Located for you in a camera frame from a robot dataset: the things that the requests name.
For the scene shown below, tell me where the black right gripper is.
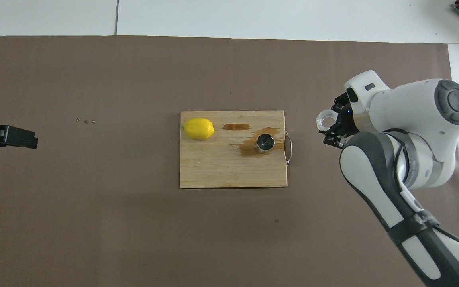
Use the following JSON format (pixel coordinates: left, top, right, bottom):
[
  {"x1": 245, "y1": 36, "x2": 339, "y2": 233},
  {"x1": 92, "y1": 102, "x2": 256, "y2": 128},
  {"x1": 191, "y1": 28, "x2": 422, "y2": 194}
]
[{"x1": 323, "y1": 91, "x2": 360, "y2": 149}]

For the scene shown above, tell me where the yellow lemon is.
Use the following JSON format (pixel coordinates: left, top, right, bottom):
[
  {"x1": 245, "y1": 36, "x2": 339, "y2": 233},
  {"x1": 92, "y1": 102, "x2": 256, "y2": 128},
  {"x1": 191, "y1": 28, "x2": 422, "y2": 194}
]
[{"x1": 183, "y1": 118, "x2": 215, "y2": 140}]

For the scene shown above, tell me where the wooden cutting board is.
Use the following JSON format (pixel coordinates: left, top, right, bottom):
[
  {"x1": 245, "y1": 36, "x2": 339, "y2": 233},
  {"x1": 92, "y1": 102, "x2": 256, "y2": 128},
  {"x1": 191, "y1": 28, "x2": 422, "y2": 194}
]
[{"x1": 180, "y1": 111, "x2": 293, "y2": 189}]

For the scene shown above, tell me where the steel jigger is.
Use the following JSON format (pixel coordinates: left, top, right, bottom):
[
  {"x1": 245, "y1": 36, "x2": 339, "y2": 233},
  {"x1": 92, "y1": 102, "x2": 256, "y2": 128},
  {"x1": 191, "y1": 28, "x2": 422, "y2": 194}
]
[{"x1": 253, "y1": 133, "x2": 276, "y2": 155}]

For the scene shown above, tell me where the brown paper table mat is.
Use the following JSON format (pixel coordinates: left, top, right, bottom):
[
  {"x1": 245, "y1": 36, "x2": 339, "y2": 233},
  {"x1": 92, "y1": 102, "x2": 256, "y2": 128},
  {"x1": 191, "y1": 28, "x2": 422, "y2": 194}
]
[{"x1": 0, "y1": 35, "x2": 459, "y2": 287}]

